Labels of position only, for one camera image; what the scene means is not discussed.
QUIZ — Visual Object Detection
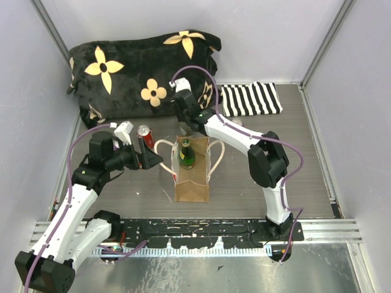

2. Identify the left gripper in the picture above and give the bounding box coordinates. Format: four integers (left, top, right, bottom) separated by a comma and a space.
106, 137, 163, 171

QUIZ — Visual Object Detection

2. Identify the green glass bottle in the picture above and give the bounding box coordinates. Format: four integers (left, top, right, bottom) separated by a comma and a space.
179, 138, 196, 170

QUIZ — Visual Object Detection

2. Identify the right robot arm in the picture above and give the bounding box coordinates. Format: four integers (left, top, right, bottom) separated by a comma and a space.
172, 89, 293, 241

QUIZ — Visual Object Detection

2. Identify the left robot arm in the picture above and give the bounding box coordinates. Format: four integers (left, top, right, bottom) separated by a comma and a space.
15, 131, 163, 292

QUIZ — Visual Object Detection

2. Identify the red cola can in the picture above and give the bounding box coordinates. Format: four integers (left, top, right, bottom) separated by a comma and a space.
137, 125, 155, 150

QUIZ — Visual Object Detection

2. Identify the clear glass bottle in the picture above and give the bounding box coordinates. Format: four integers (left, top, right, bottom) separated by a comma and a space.
178, 121, 194, 137

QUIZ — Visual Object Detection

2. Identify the purple soda can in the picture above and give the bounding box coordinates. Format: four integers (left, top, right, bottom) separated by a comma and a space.
232, 117, 244, 126

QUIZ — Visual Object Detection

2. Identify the black floral plush blanket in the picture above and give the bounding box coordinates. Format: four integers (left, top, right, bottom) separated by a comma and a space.
67, 29, 222, 128

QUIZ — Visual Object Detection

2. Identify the black white striped cloth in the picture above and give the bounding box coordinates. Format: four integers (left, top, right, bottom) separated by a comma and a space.
221, 82, 283, 117

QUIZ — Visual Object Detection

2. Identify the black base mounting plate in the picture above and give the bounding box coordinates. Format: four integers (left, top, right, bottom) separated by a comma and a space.
105, 219, 304, 249

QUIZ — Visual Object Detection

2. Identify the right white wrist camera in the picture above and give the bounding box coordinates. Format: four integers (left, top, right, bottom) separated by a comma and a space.
169, 78, 192, 93

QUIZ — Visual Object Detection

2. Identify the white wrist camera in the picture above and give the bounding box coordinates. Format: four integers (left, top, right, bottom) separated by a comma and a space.
169, 78, 192, 93
110, 121, 134, 145

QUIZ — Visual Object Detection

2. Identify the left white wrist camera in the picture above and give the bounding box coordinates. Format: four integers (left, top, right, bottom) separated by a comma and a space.
110, 121, 134, 145

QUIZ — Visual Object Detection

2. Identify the aluminium rail frame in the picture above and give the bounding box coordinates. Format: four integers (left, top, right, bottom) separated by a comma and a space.
29, 218, 364, 258

